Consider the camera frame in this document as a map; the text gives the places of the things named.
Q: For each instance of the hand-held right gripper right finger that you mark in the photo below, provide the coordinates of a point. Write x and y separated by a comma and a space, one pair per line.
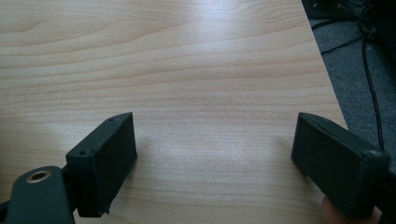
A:
336, 165

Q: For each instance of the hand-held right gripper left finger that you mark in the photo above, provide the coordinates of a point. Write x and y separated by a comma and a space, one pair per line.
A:
102, 161

